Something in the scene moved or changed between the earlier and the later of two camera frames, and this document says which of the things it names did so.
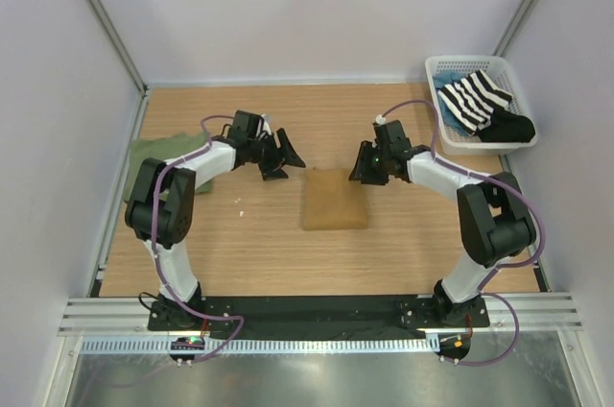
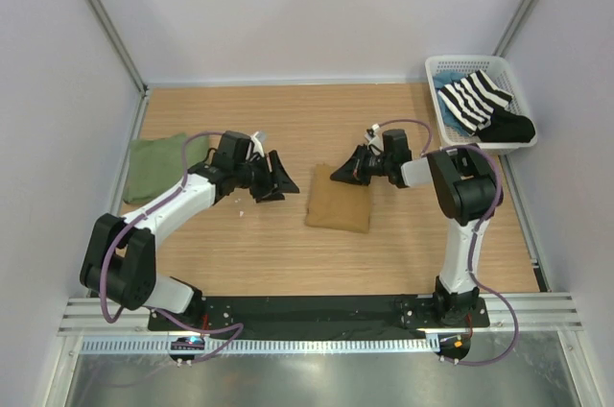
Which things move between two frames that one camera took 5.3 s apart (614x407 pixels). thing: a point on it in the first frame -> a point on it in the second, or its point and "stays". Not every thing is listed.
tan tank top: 332,202 stays
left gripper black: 286,154 -> 282,180
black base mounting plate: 313,319 stays
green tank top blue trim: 162,148 stays
